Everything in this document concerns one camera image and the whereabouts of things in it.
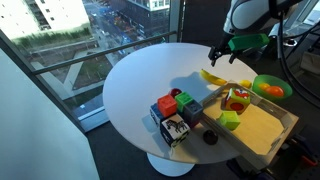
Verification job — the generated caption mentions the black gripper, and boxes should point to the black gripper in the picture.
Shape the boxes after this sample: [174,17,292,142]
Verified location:
[208,33,242,67]

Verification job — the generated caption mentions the yellow banana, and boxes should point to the yellow banana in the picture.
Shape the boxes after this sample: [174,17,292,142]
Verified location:
[200,69,227,86]

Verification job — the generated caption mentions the wooden crate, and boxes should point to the wooden crate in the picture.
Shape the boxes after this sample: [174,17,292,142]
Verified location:
[200,82,298,169]

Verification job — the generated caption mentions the yellow lemon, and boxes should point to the yellow lemon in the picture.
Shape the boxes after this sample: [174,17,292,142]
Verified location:
[239,80,252,89]

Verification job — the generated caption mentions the colourful soft picture cube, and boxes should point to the colourful soft picture cube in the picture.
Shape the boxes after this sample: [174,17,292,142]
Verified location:
[225,88,250,114]

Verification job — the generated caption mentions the yellow fruit in bowl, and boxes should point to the yellow fruit in bowl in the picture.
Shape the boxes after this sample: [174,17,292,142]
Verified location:
[258,83,270,90]

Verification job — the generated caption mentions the green bowl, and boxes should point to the green bowl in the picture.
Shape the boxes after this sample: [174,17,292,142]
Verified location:
[252,74,292,102]

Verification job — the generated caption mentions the red apple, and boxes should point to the red apple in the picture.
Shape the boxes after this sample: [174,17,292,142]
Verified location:
[169,88,181,98]

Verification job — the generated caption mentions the lime green block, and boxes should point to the lime green block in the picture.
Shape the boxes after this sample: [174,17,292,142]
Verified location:
[218,111,241,131]

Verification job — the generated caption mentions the orange fruit in bowl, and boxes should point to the orange fruit in bowl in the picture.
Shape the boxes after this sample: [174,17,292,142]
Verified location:
[265,86,284,97]

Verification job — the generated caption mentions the orange block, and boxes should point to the orange block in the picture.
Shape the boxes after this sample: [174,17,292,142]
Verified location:
[157,95,177,117]

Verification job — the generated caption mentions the dark red plum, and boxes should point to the dark red plum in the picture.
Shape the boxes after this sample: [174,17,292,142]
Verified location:
[203,130,218,145]

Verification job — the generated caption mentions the blue block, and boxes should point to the blue block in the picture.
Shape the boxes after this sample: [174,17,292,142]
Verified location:
[149,103,164,126]

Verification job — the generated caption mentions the zebra picture cube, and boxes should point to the zebra picture cube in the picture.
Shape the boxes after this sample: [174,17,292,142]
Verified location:
[160,114,190,148]

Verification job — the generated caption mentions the white round table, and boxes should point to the white round table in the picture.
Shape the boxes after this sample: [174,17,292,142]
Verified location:
[103,43,256,177]

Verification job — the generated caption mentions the window railing bar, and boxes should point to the window railing bar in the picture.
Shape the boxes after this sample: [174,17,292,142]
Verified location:
[31,31,177,75]

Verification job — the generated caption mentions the green wrist camera box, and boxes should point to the green wrist camera box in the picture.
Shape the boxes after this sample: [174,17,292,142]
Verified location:
[228,34,269,51]

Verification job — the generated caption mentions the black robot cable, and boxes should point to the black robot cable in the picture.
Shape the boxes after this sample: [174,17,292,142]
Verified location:
[268,0,320,109]

